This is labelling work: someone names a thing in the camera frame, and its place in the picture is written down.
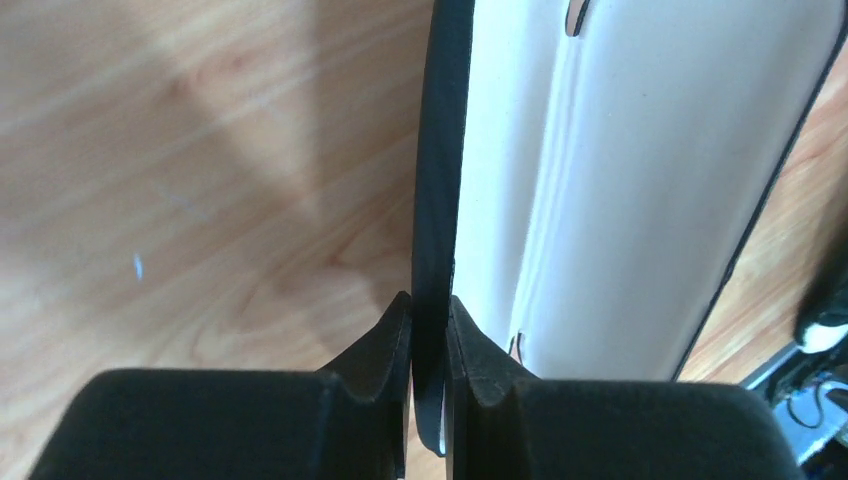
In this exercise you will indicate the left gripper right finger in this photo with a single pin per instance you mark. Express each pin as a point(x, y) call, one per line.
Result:
point(503, 422)

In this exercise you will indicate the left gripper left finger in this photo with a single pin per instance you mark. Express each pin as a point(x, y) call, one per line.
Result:
point(346, 420)

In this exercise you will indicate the black glasses case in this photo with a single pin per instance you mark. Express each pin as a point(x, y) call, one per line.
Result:
point(589, 172)

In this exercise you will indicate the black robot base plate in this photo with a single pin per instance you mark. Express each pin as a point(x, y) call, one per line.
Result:
point(805, 383)

